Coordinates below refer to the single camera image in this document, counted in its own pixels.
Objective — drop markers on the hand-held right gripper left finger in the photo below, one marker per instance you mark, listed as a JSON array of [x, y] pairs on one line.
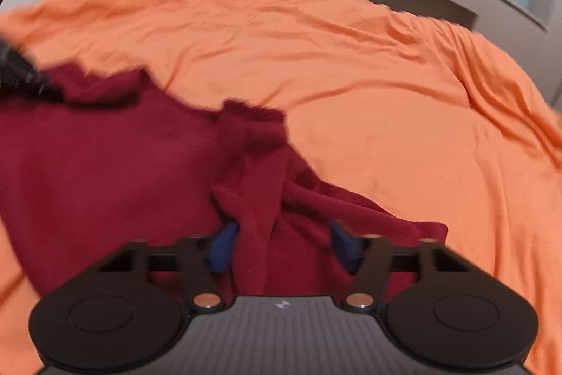
[[225, 245]]

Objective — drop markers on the dark red long-sleeved shirt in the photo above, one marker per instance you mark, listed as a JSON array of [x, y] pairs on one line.
[[131, 181]]

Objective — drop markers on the orange blanket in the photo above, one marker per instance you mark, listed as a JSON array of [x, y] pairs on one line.
[[329, 72]]

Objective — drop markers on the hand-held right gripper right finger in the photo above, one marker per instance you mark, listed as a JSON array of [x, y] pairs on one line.
[[344, 245]]

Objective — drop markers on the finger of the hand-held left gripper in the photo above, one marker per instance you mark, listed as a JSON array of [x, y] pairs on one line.
[[26, 72]]

